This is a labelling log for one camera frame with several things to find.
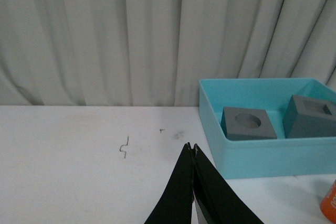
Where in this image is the white pleated curtain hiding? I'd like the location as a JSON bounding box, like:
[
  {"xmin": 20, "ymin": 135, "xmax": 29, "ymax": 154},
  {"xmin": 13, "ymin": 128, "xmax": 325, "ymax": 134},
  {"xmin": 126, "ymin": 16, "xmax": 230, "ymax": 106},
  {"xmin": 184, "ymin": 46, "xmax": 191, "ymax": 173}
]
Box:
[{"xmin": 1, "ymin": 0, "xmax": 335, "ymax": 106}]

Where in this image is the light blue plastic box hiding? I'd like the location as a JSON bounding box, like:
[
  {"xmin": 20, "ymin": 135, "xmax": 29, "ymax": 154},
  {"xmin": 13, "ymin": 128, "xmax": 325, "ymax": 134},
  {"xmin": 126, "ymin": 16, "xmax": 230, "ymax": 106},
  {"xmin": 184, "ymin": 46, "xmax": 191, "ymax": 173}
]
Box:
[{"xmin": 199, "ymin": 78, "xmax": 335, "ymax": 179}]

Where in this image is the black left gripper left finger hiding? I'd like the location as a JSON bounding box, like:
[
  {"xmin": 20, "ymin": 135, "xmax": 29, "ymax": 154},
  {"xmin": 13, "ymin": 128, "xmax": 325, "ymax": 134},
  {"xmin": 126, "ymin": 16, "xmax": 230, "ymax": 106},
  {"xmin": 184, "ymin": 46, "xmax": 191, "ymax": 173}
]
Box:
[{"xmin": 145, "ymin": 144, "xmax": 194, "ymax": 223}]

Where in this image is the gray cube with round hole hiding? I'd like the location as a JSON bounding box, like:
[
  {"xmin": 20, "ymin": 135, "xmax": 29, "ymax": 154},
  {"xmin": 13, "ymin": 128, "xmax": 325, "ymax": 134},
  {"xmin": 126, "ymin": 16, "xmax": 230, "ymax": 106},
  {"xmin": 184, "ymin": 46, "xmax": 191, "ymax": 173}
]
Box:
[{"xmin": 220, "ymin": 106, "xmax": 277, "ymax": 141}]

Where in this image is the orange cylinder with white digits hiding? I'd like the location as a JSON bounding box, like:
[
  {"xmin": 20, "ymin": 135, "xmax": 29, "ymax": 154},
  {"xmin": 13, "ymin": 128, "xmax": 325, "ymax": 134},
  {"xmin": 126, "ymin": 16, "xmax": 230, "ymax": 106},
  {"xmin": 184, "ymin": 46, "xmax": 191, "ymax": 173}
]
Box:
[{"xmin": 320, "ymin": 181, "xmax": 336, "ymax": 223}]

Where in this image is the gray cube with square hole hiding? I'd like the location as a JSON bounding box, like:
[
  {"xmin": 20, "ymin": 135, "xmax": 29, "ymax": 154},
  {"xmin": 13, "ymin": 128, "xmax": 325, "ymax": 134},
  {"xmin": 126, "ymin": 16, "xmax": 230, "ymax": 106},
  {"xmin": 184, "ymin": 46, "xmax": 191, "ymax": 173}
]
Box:
[{"xmin": 282, "ymin": 95, "xmax": 335, "ymax": 138}]

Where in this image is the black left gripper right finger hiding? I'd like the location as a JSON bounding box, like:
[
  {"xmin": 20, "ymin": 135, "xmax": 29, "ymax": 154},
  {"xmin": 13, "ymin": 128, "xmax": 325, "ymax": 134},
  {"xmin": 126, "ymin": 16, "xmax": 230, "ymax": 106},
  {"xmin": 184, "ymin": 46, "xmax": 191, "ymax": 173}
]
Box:
[{"xmin": 192, "ymin": 144, "xmax": 262, "ymax": 223}]

